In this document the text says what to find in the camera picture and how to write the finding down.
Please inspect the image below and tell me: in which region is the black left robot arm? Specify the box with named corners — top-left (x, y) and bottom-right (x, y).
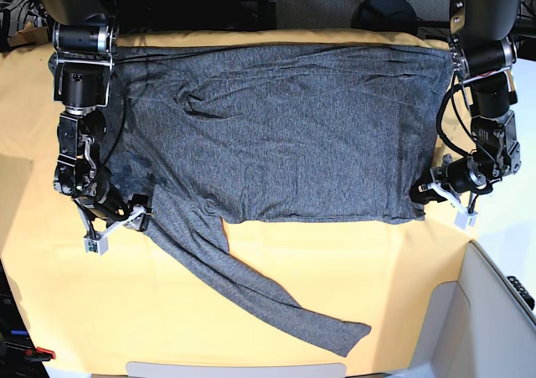
top-left (410, 0), bottom-right (521, 205)

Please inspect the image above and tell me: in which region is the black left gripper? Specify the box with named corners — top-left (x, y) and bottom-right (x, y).
top-left (410, 153), bottom-right (503, 205)

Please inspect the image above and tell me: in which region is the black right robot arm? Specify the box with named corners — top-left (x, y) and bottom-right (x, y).
top-left (40, 0), bottom-right (151, 239)

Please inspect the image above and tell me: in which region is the black round chair base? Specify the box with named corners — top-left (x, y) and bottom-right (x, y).
top-left (351, 0), bottom-right (418, 35)

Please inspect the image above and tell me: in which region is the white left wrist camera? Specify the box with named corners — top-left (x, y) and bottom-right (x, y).
top-left (419, 181), bottom-right (477, 230)

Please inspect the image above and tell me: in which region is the grey long-sleeve T-shirt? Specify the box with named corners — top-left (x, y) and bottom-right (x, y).
top-left (103, 44), bottom-right (451, 356)

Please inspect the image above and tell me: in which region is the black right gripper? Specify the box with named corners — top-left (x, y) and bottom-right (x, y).
top-left (75, 179), bottom-right (151, 232)

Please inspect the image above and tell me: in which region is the red black clamp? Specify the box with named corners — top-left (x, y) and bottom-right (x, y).
top-left (24, 347), bottom-right (56, 362)

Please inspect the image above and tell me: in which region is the yellow table cloth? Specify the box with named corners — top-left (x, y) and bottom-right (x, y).
top-left (1, 44), bottom-right (478, 375)

